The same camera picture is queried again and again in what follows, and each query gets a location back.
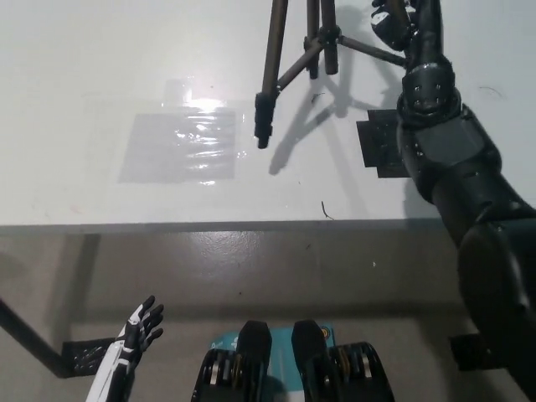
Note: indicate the black metal table leg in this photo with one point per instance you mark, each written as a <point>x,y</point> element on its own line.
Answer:
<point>29,339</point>

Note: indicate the black teal robot torso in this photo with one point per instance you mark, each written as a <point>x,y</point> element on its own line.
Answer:
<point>305,364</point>

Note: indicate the black tape patch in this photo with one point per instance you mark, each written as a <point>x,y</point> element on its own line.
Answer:
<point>379,142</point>

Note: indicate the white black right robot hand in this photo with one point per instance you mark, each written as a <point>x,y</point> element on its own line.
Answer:
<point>387,25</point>

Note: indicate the short dark thread scrap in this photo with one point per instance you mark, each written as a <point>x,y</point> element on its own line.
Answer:
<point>328,211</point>

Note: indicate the black and bronze camera tripod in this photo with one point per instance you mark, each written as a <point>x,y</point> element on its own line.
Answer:
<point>272,54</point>

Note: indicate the thin curved dark thread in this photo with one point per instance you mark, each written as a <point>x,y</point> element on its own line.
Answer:
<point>491,90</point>

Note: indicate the clear tape patch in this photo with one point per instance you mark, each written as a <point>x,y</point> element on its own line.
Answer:
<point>180,146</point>

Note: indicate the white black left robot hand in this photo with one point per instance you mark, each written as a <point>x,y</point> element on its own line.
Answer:
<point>140,326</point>

